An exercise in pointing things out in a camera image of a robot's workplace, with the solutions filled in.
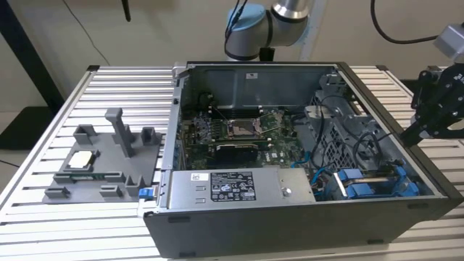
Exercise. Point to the black graphics card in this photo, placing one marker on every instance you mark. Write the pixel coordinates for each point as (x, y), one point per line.
(234, 155)

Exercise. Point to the black antenna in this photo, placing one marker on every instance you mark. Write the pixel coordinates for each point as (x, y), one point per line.
(125, 11)

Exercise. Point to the perforated metal drive cage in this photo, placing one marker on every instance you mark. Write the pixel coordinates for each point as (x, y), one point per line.
(337, 146)

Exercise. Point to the black stand with base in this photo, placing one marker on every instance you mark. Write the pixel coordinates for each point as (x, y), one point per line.
(25, 127)

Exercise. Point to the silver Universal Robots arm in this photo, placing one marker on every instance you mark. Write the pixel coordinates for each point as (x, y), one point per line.
(249, 40)

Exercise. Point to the RAM slot row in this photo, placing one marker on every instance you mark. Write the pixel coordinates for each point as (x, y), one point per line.
(234, 109)

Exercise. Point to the grey parts rack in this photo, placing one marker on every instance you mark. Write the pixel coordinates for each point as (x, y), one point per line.
(105, 152)

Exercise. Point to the green motherboard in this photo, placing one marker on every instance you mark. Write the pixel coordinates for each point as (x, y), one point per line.
(285, 146)

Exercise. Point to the CPU socket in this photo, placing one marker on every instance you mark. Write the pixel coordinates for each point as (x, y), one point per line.
(240, 129)

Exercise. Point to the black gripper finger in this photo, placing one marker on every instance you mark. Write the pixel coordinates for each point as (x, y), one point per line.
(434, 127)
(410, 133)

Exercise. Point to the hard disk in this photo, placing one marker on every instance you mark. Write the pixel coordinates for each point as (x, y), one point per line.
(352, 176)

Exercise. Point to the silver power supply unit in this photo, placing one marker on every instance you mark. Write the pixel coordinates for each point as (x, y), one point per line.
(268, 187)

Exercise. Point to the green RAM stick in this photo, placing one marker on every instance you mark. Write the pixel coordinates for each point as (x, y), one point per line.
(86, 178)

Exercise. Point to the black table corner cap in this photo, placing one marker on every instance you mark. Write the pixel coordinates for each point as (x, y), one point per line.
(93, 68)
(381, 68)

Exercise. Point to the blue case latch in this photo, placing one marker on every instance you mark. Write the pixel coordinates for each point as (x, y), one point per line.
(144, 193)

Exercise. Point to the silver CPU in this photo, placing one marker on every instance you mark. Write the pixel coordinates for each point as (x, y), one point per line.
(82, 161)

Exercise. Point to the open black PC case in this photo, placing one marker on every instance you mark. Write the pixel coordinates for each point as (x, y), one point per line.
(253, 233)

